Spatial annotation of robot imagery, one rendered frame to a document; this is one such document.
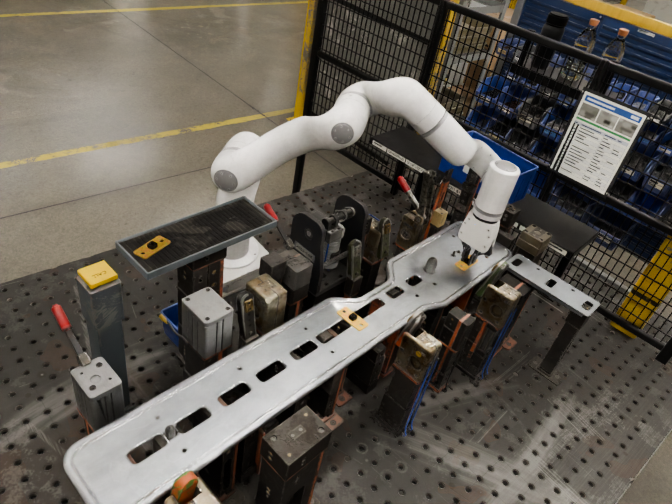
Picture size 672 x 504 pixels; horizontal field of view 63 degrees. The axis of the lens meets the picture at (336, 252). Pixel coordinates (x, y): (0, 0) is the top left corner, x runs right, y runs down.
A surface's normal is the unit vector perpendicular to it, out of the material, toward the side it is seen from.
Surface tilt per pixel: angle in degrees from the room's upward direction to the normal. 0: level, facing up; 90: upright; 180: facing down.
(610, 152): 90
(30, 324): 0
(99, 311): 90
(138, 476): 0
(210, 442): 0
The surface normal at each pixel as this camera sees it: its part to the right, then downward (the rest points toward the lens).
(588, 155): -0.69, 0.35
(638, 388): 0.16, -0.78
